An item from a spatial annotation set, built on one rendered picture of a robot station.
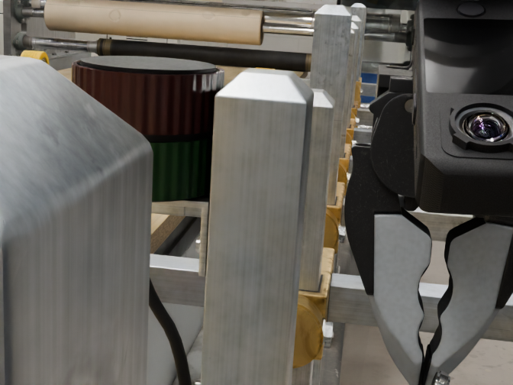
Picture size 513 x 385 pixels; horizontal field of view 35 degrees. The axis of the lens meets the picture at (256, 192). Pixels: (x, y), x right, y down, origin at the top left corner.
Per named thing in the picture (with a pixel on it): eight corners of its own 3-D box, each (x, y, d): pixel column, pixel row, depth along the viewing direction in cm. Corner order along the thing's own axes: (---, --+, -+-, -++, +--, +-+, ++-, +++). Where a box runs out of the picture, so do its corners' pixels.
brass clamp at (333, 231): (346, 224, 93) (350, 182, 92) (342, 261, 80) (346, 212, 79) (293, 219, 94) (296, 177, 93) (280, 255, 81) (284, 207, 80)
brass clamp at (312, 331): (337, 304, 69) (341, 247, 68) (327, 375, 56) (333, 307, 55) (266, 296, 70) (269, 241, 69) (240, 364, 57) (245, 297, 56)
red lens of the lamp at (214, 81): (233, 116, 35) (236, 65, 34) (205, 140, 29) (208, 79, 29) (100, 105, 36) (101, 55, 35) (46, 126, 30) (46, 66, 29)
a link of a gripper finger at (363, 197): (434, 290, 39) (456, 114, 37) (437, 304, 37) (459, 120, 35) (337, 280, 40) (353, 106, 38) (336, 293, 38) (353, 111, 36)
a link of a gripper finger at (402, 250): (415, 346, 44) (434, 183, 42) (422, 397, 39) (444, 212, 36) (359, 340, 45) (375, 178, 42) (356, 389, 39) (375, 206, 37)
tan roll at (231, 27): (406, 54, 290) (409, 20, 287) (407, 56, 278) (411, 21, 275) (28, 27, 307) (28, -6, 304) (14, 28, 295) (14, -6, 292)
